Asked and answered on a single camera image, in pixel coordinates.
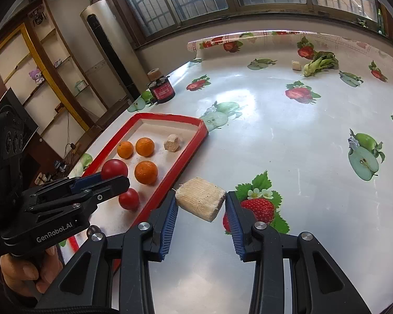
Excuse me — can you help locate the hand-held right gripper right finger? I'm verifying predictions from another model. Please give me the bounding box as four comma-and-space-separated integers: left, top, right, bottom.
225, 191, 372, 314

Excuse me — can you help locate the wooden wall shelf unit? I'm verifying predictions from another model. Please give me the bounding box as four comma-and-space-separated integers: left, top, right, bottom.
0, 0, 112, 138

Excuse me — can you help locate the purple plush toy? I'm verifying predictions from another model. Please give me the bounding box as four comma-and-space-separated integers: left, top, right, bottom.
29, 68, 46, 84

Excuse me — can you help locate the red rimmed white tray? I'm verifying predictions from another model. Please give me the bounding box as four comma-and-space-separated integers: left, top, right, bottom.
67, 113, 209, 273

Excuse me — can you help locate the black jar with red label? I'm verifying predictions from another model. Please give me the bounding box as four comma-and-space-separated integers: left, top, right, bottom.
149, 76, 176, 104

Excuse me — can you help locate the orange tangerine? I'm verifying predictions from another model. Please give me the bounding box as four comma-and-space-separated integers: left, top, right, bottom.
134, 161, 159, 185
135, 137, 155, 157
117, 141, 134, 159

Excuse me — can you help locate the small red tomato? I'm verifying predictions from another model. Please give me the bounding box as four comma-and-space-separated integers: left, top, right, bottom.
118, 188, 140, 210

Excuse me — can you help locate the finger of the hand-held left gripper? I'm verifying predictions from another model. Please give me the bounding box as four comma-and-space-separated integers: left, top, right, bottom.
39, 172, 103, 197
26, 175, 131, 215

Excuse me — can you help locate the grey tower air conditioner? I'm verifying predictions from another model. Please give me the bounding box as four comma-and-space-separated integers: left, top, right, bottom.
80, 1, 143, 100

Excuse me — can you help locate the fruit printed tablecloth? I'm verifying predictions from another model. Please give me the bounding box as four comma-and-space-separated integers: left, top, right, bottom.
57, 30, 393, 314

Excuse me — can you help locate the large red tomato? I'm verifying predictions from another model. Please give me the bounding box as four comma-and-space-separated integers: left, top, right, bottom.
101, 159, 129, 180

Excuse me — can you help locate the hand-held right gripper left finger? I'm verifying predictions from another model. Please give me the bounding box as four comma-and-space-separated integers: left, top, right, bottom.
34, 190, 179, 314

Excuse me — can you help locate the person's left hand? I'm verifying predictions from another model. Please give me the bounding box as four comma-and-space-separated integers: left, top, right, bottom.
0, 245, 65, 299

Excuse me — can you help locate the black television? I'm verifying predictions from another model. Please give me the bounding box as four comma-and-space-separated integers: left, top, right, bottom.
0, 88, 39, 151

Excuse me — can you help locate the green leafy vegetable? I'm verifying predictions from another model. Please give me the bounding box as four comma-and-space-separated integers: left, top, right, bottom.
303, 51, 339, 77

